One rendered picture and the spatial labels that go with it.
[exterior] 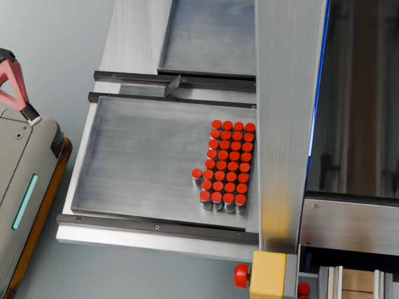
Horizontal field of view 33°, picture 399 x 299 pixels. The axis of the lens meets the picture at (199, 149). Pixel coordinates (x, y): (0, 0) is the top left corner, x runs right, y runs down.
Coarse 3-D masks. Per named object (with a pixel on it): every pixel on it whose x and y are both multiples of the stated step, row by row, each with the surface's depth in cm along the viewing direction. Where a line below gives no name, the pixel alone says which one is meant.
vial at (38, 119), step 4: (28, 104) 108; (24, 108) 107; (20, 112) 108; (24, 116) 108; (40, 116) 108; (28, 120) 107; (36, 120) 107; (40, 120) 108; (32, 124) 107; (36, 124) 109
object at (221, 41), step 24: (192, 0) 155; (216, 0) 155; (240, 0) 154; (168, 24) 149; (192, 24) 152; (216, 24) 151; (240, 24) 151; (168, 48) 149; (192, 48) 149; (216, 48) 148; (240, 48) 148; (168, 72) 144; (192, 72) 142; (216, 72) 141; (240, 72) 145
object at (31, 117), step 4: (28, 108) 107; (32, 108) 108; (24, 112) 107; (28, 112) 107; (32, 112) 107; (36, 112) 108; (28, 116) 107; (32, 116) 107; (36, 116) 107; (32, 120) 107
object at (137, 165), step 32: (96, 128) 140; (128, 128) 140; (160, 128) 140; (192, 128) 139; (256, 128) 138; (96, 160) 137; (128, 160) 137; (160, 160) 136; (192, 160) 135; (96, 192) 134; (128, 192) 133; (160, 192) 132; (192, 192) 132; (192, 224) 126; (224, 224) 124
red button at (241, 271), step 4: (240, 264) 111; (236, 268) 110; (240, 268) 110; (244, 268) 110; (236, 272) 110; (240, 272) 109; (244, 272) 109; (236, 276) 110; (240, 276) 109; (244, 276) 109; (248, 276) 110; (236, 280) 110; (240, 280) 109; (244, 280) 109; (248, 280) 111; (236, 284) 110; (240, 284) 110; (244, 284) 109; (244, 288) 110
